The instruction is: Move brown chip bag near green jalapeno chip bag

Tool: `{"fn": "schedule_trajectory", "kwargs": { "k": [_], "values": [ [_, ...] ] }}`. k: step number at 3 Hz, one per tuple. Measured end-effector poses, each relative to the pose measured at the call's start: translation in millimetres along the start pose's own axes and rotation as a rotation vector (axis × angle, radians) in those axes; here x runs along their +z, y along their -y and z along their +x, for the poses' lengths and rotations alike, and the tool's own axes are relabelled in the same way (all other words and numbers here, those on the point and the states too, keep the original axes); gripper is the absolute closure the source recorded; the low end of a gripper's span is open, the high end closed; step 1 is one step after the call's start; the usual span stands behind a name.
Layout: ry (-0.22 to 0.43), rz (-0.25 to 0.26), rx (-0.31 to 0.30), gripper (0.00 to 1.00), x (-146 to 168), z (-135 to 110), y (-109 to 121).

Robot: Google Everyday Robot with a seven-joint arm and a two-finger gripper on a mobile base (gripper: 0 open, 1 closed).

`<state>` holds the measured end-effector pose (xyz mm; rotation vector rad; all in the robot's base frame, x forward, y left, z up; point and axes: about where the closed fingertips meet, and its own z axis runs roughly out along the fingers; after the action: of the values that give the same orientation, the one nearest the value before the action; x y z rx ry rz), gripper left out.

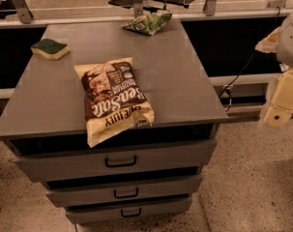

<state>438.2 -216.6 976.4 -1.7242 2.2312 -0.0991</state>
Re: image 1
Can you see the green jalapeno chip bag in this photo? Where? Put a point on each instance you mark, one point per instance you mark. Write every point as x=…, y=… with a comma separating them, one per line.
x=148, y=24

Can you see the brown sea salt chip bag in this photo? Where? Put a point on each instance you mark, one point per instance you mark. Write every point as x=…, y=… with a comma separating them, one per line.
x=113, y=101

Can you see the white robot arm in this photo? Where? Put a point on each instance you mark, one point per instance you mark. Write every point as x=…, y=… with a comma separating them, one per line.
x=284, y=52

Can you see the top grey drawer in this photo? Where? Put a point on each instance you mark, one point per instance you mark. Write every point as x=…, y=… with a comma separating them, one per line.
x=104, y=162

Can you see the middle grey drawer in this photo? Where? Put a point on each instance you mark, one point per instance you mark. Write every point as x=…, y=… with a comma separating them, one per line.
x=118, y=192

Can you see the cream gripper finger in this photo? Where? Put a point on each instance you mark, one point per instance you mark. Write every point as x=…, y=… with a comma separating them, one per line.
x=269, y=43
x=279, y=107

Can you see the green and yellow sponge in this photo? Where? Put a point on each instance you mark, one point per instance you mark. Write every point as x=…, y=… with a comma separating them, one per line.
x=50, y=49

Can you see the bottom grey drawer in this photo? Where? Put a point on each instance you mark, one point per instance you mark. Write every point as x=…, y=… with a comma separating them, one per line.
x=130, y=210

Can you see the grey drawer cabinet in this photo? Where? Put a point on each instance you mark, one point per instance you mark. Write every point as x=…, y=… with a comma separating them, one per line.
x=46, y=112

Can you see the grey drawer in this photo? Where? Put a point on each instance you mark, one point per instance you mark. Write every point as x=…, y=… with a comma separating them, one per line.
x=104, y=162
x=118, y=192
x=130, y=210

